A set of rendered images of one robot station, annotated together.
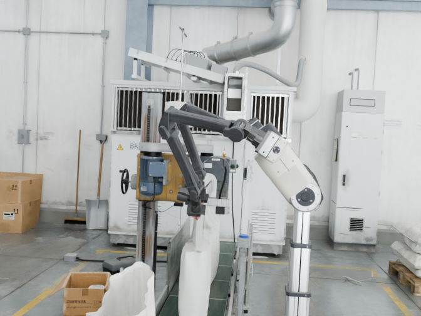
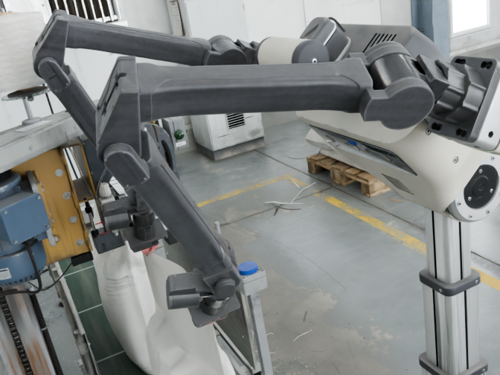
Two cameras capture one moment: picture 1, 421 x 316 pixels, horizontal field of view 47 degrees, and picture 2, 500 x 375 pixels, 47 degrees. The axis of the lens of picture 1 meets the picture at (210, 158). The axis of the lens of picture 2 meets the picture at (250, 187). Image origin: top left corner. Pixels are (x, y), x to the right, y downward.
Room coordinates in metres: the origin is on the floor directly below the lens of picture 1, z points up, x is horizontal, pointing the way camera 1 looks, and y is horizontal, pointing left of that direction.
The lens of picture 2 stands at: (1.69, 0.43, 1.71)
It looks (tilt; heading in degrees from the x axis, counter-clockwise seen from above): 21 degrees down; 333
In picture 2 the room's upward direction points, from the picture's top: 10 degrees counter-clockwise
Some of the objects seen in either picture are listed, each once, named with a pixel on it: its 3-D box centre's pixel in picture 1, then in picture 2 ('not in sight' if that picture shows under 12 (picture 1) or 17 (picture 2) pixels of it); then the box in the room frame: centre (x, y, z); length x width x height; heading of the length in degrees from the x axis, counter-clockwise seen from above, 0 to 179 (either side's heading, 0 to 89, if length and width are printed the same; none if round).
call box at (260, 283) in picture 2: (243, 241); (249, 278); (3.10, -0.24, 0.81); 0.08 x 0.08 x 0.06; 85
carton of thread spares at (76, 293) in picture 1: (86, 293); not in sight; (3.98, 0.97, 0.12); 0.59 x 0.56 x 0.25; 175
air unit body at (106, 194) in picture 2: not in sight; (111, 209); (3.19, 0.10, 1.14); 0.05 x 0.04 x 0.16; 85
